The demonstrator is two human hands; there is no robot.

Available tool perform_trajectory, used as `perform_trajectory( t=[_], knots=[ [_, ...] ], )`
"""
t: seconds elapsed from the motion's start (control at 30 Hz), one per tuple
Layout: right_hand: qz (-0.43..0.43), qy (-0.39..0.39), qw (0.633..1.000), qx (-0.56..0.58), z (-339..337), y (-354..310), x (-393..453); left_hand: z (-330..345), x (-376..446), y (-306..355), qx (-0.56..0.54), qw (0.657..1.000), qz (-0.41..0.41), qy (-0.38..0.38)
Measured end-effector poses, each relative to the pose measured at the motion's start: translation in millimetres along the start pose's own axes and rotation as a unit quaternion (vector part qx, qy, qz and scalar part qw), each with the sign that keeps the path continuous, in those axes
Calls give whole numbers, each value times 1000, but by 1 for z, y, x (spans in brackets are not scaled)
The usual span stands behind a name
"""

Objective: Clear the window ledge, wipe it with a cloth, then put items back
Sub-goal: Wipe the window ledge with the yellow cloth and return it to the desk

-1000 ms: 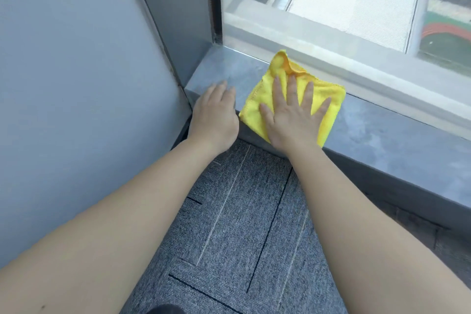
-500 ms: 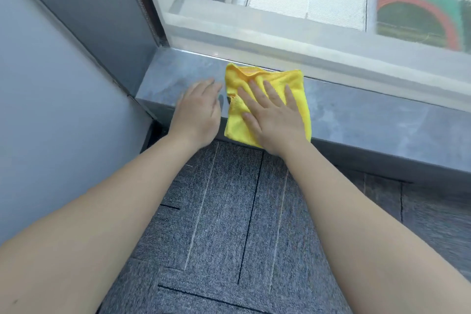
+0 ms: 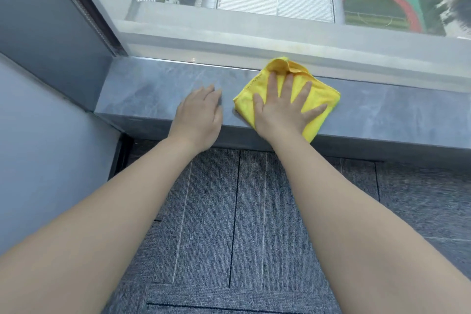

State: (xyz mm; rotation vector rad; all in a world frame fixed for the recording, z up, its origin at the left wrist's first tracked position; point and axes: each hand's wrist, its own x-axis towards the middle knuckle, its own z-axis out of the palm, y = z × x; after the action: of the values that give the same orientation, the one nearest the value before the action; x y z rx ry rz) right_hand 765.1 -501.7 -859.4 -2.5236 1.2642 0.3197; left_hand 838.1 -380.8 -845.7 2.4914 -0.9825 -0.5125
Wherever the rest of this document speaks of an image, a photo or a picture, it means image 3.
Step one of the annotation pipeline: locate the person's left hand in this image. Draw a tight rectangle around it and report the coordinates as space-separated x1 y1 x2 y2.
168 84 224 153

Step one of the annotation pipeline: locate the grey stone window sill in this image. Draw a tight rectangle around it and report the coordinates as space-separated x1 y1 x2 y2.
94 56 471 164

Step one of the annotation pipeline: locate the yellow microfibre cleaning cloth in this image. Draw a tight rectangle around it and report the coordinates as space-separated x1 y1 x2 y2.
233 56 341 144

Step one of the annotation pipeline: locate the person's left forearm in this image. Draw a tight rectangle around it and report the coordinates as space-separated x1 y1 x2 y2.
0 136 201 314

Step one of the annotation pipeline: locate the grey metal window frame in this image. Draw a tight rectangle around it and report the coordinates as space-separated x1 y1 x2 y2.
40 0 471 94

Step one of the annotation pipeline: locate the person's right hand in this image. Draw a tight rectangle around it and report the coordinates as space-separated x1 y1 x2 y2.
252 72 328 146

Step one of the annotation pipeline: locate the person's right forearm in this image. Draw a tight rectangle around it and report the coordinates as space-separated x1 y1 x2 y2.
271 134 471 314

